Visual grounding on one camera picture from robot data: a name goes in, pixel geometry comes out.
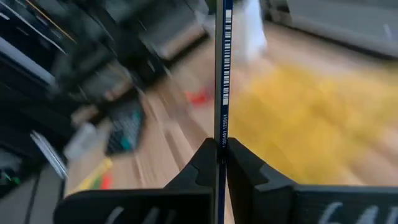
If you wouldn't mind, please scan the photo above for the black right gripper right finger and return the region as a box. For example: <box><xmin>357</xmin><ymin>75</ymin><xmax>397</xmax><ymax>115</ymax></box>
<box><xmin>226</xmin><ymin>138</ymin><xmax>398</xmax><ymax>224</ymax></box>

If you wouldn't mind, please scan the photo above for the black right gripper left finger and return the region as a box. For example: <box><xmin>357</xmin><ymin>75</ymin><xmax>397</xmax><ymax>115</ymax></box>
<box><xmin>53</xmin><ymin>138</ymin><xmax>218</xmax><ymax>224</ymax></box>

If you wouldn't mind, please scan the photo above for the orange pen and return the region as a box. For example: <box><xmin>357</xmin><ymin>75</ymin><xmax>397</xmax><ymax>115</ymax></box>
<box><xmin>99</xmin><ymin>174</ymin><xmax>113</xmax><ymax>190</ymax></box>

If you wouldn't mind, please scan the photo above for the red June Gold eraser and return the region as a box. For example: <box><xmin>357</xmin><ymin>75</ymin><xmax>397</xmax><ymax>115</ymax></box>
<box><xmin>185</xmin><ymin>88</ymin><xmax>215</xmax><ymax>107</ymax></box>

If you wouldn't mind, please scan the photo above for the yellow transparent pencil case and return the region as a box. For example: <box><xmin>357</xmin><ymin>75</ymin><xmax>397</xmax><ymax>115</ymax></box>
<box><xmin>229</xmin><ymin>63</ymin><xmax>398</xmax><ymax>187</ymax></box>

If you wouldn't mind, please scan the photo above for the black calculator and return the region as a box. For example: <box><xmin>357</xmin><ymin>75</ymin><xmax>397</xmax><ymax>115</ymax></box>
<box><xmin>104</xmin><ymin>104</ymin><xmax>146</xmax><ymax>157</ymax></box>

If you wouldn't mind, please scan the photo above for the yellow highlighter pen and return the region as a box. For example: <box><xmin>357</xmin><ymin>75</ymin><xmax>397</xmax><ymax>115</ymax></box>
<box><xmin>70</xmin><ymin>157</ymin><xmax>113</xmax><ymax>194</ymax></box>

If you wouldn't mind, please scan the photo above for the white plant pot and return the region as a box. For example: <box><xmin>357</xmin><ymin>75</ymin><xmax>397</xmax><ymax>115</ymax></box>
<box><xmin>231</xmin><ymin>0</ymin><xmax>269</xmax><ymax>62</ymax></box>

